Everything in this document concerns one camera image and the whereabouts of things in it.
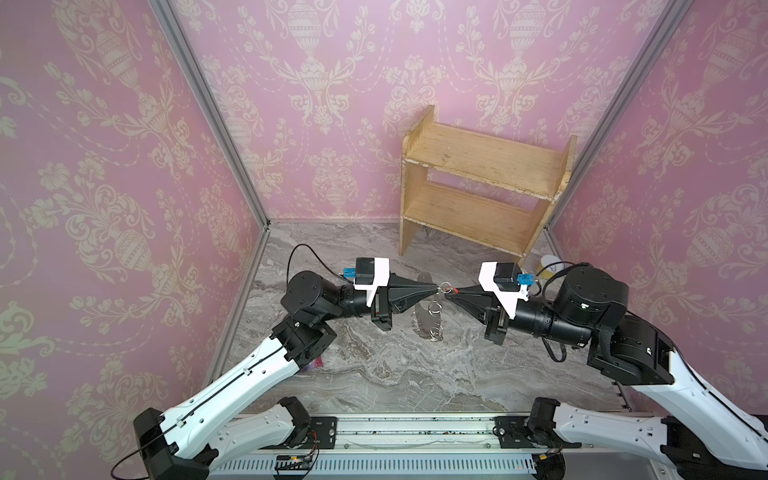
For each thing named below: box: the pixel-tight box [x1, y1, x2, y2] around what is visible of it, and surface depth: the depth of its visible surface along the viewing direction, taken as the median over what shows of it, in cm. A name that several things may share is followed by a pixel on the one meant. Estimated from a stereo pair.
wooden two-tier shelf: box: [398, 105, 578, 259], surface depth 83 cm
